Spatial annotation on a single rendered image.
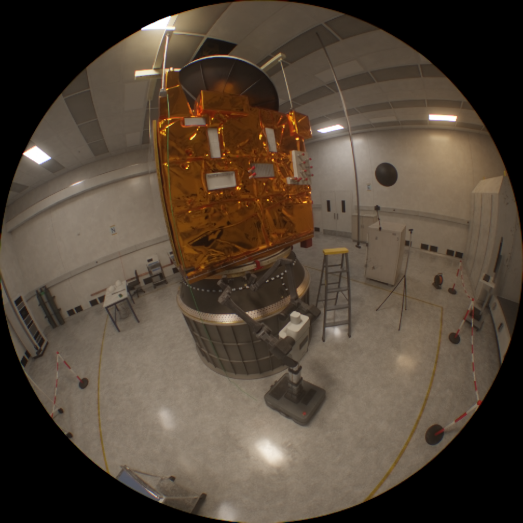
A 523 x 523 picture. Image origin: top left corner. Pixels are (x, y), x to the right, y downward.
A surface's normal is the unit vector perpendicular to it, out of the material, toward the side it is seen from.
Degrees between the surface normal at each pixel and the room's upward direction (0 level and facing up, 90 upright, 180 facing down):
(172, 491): 0
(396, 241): 90
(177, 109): 89
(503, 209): 90
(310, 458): 0
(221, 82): 130
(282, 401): 0
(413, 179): 90
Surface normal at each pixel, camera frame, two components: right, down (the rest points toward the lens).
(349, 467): -0.13, -0.92
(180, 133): 0.63, 0.15
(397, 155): -0.77, 0.32
